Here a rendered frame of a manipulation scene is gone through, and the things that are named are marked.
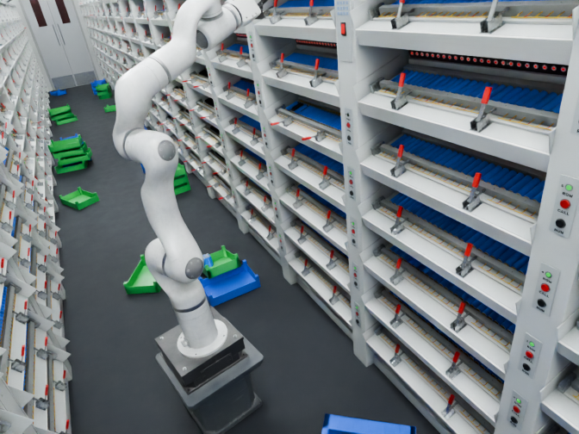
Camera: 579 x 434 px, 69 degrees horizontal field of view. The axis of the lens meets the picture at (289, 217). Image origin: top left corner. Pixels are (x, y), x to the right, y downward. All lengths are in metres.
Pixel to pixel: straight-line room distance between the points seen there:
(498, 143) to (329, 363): 1.31
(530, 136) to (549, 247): 0.23
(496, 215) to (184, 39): 0.98
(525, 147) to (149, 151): 0.91
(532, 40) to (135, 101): 0.94
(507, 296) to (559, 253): 0.23
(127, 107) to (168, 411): 1.28
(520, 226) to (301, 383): 1.21
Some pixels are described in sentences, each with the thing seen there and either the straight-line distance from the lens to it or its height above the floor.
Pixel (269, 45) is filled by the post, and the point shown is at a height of 1.28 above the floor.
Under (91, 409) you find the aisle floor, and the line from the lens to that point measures 2.16.
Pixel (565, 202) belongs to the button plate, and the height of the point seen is 1.09.
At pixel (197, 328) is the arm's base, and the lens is 1.56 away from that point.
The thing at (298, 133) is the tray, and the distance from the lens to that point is 1.73.
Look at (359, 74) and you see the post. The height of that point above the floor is 1.24.
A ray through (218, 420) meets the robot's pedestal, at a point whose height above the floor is 0.07.
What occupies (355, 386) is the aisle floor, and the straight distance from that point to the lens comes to 1.92.
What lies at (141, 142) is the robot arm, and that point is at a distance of 1.25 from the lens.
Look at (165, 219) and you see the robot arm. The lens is 1.34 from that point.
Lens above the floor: 1.50
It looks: 29 degrees down
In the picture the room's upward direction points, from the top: 7 degrees counter-clockwise
